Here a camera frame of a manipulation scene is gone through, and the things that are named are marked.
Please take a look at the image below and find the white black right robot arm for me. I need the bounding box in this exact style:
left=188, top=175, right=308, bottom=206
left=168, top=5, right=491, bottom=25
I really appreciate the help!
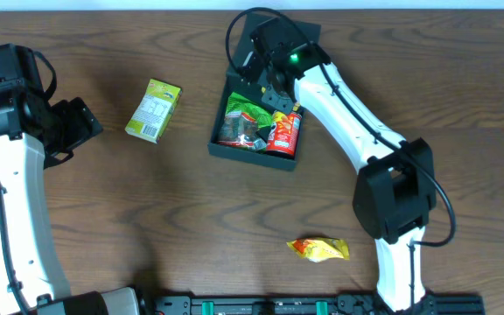
left=255, top=42, right=437, bottom=312

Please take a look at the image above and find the yellow snack packet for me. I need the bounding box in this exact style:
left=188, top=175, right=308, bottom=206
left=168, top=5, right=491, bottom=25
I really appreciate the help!
left=287, top=237, right=350, bottom=263

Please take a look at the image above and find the red chips can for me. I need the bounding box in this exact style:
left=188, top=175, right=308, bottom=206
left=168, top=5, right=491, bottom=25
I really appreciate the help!
left=266, top=111, right=302, bottom=158

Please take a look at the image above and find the dark green box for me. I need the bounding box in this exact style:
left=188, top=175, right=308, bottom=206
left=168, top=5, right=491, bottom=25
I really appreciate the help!
left=207, top=13, right=297, bottom=171

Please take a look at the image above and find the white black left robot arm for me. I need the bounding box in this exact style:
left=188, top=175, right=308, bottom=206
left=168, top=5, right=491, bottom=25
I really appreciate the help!
left=0, top=80, right=143, bottom=314

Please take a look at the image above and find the green yellow juice carton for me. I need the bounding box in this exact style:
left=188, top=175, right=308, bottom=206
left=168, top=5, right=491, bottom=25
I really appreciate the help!
left=125, top=79, right=182, bottom=144

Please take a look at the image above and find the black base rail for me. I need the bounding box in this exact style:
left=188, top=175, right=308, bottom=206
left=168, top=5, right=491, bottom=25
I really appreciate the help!
left=152, top=293, right=486, bottom=315

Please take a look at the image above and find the green candy bag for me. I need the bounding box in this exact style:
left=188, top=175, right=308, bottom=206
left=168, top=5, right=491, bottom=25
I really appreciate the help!
left=217, top=92, right=272, bottom=151

